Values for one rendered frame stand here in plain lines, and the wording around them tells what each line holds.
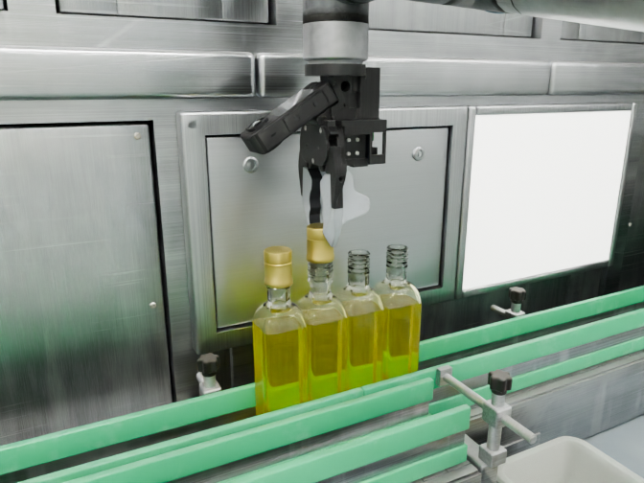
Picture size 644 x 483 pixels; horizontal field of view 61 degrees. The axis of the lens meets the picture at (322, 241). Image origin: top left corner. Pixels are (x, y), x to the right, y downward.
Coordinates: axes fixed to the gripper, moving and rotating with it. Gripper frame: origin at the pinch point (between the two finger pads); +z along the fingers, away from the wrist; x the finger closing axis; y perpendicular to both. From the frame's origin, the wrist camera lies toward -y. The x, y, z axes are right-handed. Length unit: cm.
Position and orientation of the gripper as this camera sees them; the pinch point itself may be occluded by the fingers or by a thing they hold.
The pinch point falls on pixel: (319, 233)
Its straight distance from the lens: 67.5
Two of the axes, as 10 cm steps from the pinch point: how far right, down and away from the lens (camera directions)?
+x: -4.6, -2.4, 8.5
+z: 0.0, 9.6, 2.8
